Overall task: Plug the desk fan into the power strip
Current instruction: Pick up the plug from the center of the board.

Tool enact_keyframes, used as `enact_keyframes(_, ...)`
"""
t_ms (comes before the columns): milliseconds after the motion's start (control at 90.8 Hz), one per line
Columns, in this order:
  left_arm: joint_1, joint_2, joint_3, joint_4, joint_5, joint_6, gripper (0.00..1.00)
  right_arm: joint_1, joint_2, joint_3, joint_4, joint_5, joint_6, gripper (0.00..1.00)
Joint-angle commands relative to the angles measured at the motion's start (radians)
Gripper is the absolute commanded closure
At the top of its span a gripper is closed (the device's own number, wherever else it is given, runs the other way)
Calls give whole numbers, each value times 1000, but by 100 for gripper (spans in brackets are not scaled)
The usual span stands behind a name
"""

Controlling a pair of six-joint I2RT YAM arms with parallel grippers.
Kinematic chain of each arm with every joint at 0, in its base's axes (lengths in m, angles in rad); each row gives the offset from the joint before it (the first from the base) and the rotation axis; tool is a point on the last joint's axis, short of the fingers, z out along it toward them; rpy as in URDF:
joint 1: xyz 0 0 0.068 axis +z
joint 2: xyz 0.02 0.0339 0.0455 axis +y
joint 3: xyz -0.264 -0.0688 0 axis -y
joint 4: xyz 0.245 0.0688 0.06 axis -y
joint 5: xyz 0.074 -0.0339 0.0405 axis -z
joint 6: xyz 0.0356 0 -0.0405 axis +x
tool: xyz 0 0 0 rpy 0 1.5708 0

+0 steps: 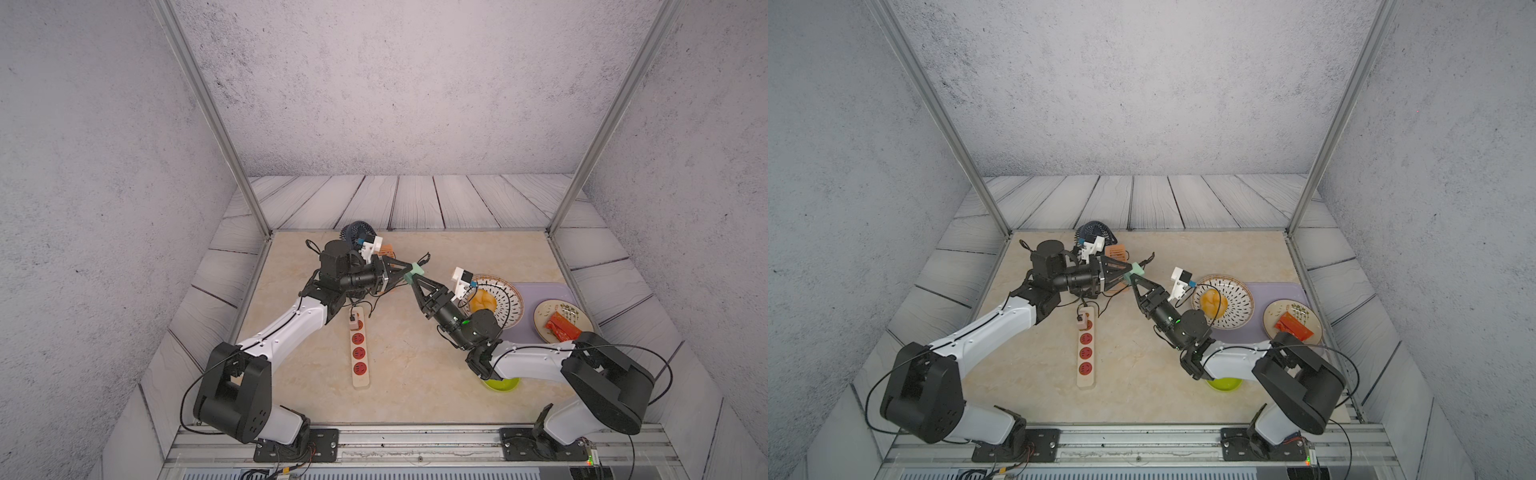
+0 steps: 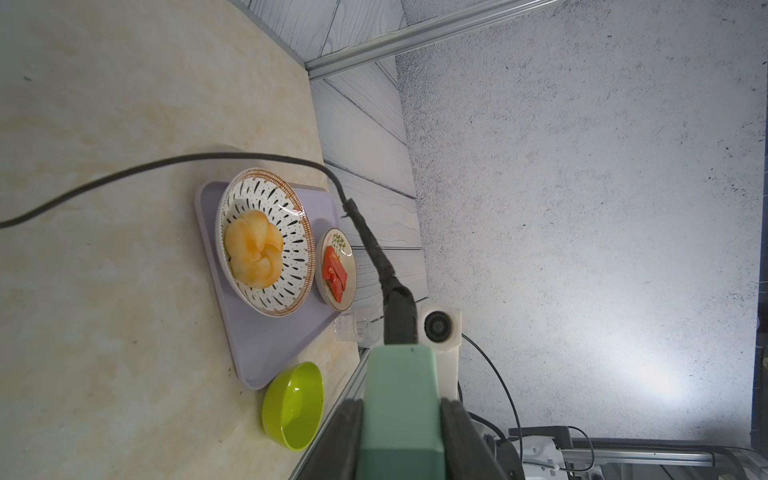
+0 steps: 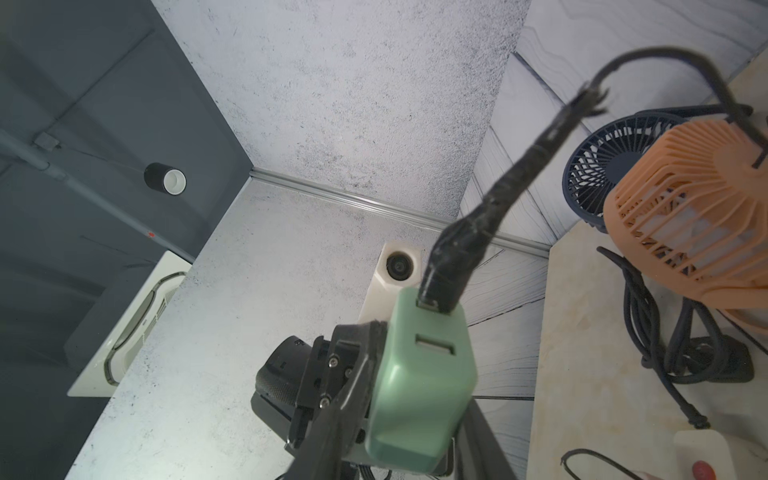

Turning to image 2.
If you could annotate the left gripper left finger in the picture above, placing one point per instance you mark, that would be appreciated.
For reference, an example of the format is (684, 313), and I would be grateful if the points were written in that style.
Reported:
(334, 455)

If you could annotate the clear plastic cup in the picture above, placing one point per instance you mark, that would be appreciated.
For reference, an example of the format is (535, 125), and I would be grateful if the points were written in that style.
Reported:
(359, 325)

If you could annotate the patterned plate with brown rim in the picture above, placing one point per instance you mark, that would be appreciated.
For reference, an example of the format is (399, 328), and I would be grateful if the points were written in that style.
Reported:
(263, 190)

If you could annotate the floral plate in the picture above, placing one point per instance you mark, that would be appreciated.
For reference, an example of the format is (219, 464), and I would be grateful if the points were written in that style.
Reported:
(336, 238)

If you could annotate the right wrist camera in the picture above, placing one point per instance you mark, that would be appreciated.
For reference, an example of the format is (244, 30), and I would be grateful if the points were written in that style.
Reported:
(440, 328)

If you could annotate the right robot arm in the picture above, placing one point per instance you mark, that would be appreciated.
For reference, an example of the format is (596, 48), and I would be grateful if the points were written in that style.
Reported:
(537, 452)

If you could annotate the green USB charger plug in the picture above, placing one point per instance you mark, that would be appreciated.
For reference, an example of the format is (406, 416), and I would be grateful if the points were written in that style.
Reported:
(401, 436)

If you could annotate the red snack packet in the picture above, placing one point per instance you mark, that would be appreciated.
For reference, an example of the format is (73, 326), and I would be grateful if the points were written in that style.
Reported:
(334, 274)

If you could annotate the lime green bowl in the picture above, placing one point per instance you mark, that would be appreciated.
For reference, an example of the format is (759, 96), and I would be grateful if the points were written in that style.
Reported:
(293, 406)

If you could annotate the aluminium mounting rail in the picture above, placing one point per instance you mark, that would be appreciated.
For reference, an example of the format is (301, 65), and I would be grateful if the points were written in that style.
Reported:
(658, 459)

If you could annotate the yellow bread roll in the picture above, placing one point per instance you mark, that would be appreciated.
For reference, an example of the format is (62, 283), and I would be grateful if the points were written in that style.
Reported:
(255, 248)

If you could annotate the lavender tray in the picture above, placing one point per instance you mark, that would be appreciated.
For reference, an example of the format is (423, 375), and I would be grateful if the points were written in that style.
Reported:
(261, 346)

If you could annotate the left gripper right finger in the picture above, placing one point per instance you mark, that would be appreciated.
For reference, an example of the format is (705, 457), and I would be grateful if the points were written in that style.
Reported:
(467, 455)

